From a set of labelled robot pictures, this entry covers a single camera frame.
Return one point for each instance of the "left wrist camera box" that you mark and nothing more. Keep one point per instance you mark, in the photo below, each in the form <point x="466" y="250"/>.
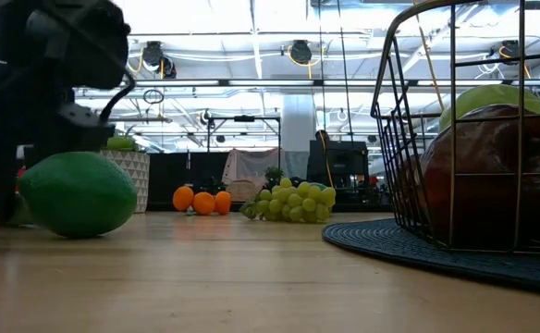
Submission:
<point x="66" y="127"/>

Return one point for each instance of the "dark round plate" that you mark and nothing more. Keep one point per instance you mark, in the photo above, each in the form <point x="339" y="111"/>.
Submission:
<point x="367" y="240"/>

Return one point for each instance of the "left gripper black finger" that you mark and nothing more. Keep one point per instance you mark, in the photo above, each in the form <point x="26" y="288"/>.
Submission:
<point x="6" y="185"/>

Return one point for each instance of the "black partition panel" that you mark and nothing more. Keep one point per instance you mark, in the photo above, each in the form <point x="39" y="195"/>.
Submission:
<point x="168" y="176"/>

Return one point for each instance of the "pink cloth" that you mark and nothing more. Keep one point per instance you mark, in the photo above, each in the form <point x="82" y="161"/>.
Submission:
<point x="251" y="164"/>

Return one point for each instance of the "black metal rack frame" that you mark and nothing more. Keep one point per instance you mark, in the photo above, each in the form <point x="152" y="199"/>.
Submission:
<point x="244" y="119"/>

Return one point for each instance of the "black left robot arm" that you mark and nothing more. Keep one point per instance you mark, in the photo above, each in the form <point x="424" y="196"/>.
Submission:
<point x="57" y="41"/>

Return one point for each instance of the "large green pear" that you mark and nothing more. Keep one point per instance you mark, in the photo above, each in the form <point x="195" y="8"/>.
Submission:
<point x="487" y="99"/>

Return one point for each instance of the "orange tangerine cluster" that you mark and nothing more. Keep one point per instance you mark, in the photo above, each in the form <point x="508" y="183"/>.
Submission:
<point x="203" y="202"/>

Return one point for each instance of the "wicker basket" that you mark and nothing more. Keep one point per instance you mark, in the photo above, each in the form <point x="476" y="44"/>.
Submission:
<point x="242" y="190"/>

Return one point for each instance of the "small dark potted plant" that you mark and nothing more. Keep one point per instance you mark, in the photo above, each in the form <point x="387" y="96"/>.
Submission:
<point x="273" y="175"/>

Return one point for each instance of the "succulent in white pot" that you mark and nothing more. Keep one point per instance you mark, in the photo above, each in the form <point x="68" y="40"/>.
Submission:
<point x="131" y="176"/>

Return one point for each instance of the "green grape bunch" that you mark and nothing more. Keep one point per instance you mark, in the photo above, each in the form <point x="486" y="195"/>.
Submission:
<point x="293" y="203"/>

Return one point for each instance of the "black computer monitor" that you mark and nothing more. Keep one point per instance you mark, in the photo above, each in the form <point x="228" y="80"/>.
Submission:
<point x="344" y="162"/>

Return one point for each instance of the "dark red apple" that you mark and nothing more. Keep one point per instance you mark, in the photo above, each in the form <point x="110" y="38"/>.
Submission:
<point x="482" y="194"/>

